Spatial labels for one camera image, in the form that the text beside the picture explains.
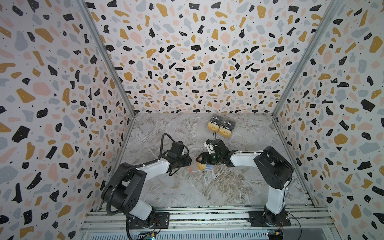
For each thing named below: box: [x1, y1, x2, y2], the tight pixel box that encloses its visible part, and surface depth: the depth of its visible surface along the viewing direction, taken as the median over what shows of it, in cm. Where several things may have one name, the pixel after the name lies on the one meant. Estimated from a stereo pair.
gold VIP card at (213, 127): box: [207, 121, 220, 133], surface depth 109 cm
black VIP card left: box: [211, 113, 224, 122], surface depth 109 cm
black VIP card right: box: [222, 118, 236, 127], surface depth 108 cm
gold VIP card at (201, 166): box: [196, 162, 207, 171], surface depth 93 cm
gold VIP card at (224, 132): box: [218, 126, 232, 138], surface depth 108 cm
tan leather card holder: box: [189, 162, 215, 173], surface depth 93 cm
